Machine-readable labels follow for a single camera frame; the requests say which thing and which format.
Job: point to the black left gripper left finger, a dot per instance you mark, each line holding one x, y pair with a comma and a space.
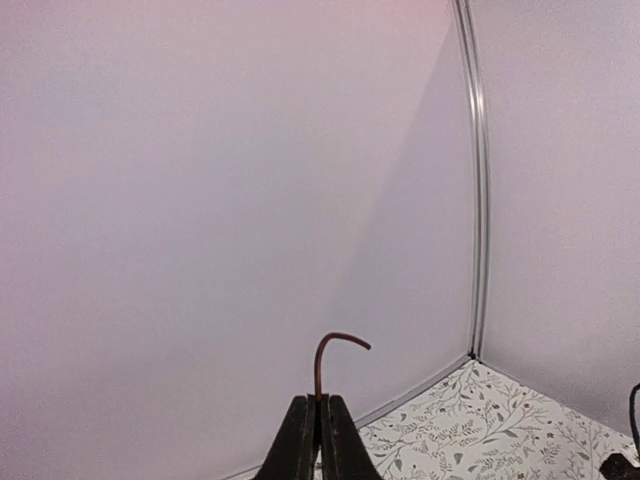
293, 451

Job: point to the aluminium frame right rear post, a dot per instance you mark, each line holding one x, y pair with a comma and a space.
481, 173

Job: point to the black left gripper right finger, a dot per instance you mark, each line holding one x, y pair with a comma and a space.
344, 456

